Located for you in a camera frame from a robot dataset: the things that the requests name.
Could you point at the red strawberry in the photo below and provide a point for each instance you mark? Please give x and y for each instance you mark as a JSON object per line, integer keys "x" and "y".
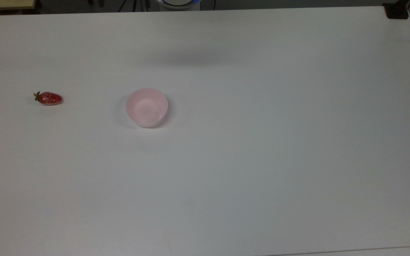
{"x": 49, "y": 98}

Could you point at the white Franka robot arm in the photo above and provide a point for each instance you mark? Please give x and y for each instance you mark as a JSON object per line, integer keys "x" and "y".
{"x": 178, "y": 4}

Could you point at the pink plastic bowl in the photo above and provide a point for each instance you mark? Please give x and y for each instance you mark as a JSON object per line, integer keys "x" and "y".
{"x": 146, "y": 108}

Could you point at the black stand legs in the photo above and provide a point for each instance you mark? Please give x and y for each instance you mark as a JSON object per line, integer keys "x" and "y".
{"x": 133, "y": 5}

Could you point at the white adjoining table edge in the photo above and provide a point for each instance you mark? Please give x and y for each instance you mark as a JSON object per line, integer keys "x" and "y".
{"x": 368, "y": 251}

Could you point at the black table clamp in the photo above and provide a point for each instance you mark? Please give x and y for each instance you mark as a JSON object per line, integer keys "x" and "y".
{"x": 397, "y": 11}

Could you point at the light wooden furniture panel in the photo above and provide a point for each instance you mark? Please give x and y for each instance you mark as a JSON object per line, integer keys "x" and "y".
{"x": 5, "y": 4}

